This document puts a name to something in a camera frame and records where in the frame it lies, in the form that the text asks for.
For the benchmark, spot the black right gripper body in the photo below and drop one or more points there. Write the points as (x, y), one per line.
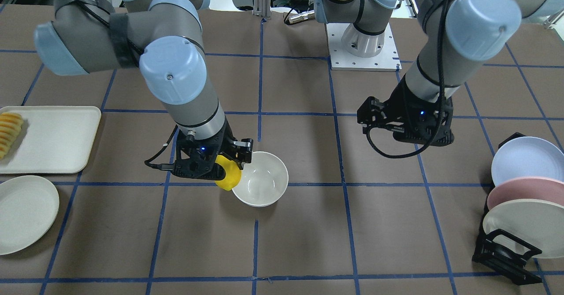
(228, 139)

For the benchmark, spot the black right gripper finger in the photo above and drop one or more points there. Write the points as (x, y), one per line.
(240, 151)

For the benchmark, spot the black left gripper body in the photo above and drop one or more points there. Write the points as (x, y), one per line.
(398, 106)

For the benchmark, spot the yellow lemon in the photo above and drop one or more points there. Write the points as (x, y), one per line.
(232, 176)

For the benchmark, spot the white deep bowl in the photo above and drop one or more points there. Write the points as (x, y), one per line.
(263, 181)

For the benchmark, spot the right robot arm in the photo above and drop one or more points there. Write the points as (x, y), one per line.
(164, 40)

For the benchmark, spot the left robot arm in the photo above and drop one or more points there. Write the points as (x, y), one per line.
(461, 36)

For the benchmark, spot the light blue plate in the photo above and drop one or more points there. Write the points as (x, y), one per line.
(527, 156)

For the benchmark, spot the white rectangular tray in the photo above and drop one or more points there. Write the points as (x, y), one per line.
(54, 139)

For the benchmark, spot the pink plate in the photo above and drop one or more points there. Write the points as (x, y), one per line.
(546, 189)

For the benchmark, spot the silver cylindrical connector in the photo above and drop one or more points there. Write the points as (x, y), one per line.
(299, 18)

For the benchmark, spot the black dish rack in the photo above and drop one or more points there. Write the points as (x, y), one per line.
(502, 259)

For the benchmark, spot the cream plate in rack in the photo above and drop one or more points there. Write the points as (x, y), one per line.
(540, 223)

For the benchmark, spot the white shallow plate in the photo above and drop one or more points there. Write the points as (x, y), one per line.
(29, 205)

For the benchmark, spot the sliced orange bread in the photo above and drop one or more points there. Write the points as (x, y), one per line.
(10, 128)

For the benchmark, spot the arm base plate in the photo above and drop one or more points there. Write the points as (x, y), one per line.
(353, 50)

